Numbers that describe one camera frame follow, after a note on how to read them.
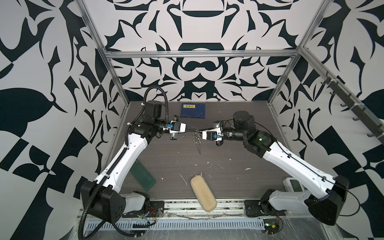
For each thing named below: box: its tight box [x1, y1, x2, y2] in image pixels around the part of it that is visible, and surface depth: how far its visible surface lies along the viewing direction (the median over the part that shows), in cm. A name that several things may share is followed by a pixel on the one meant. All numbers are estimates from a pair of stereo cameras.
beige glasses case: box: [190, 175, 217, 212], surface depth 78 cm
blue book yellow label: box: [180, 103, 206, 119], surface depth 115 cm
